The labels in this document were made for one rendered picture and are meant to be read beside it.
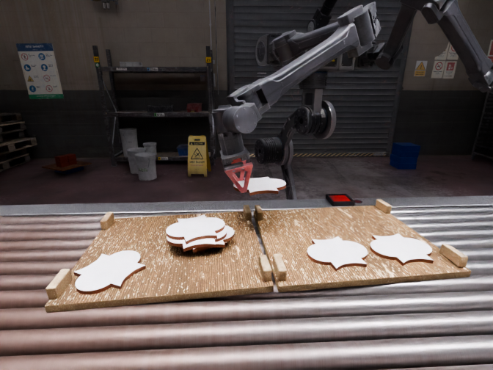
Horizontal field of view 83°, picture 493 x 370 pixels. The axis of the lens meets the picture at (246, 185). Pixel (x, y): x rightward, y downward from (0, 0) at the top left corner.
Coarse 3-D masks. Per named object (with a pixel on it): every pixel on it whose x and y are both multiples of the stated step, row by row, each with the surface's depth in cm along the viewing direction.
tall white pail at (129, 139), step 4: (120, 128) 496; (124, 128) 502; (128, 128) 506; (132, 128) 506; (120, 132) 485; (124, 132) 482; (128, 132) 483; (132, 132) 487; (120, 136) 491; (124, 136) 484; (128, 136) 485; (132, 136) 489; (136, 136) 500; (124, 140) 487; (128, 140) 487; (132, 140) 490; (136, 140) 500; (124, 144) 490; (128, 144) 489; (132, 144) 492; (136, 144) 500; (124, 148) 493; (128, 148) 492; (124, 152) 497
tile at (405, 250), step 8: (376, 240) 68; (384, 240) 68; (392, 240) 68; (400, 240) 68; (408, 240) 68; (416, 240) 68; (376, 248) 65; (384, 248) 65; (392, 248) 65; (400, 248) 65; (408, 248) 65; (416, 248) 65; (424, 248) 65; (384, 256) 62; (392, 256) 62; (400, 256) 62; (408, 256) 62; (416, 256) 62; (424, 256) 62
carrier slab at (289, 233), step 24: (264, 216) 83; (288, 216) 83; (312, 216) 83; (336, 216) 83; (360, 216) 83; (384, 216) 83; (264, 240) 70; (288, 240) 70; (360, 240) 70; (288, 264) 60; (312, 264) 60; (384, 264) 60; (408, 264) 60; (432, 264) 60; (288, 288) 54; (312, 288) 55
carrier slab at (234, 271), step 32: (128, 224) 78; (160, 224) 78; (224, 224) 78; (96, 256) 63; (160, 256) 63; (192, 256) 63; (224, 256) 63; (256, 256) 63; (128, 288) 53; (160, 288) 53; (192, 288) 53; (224, 288) 53; (256, 288) 54
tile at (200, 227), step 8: (200, 216) 73; (176, 224) 68; (184, 224) 68; (192, 224) 68; (200, 224) 68; (208, 224) 68; (216, 224) 68; (168, 232) 65; (176, 232) 65; (184, 232) 65; (192, 232) 65; (200, 232) 65; (208, 232) 65; (216, 232) 66; (192, 240) 62
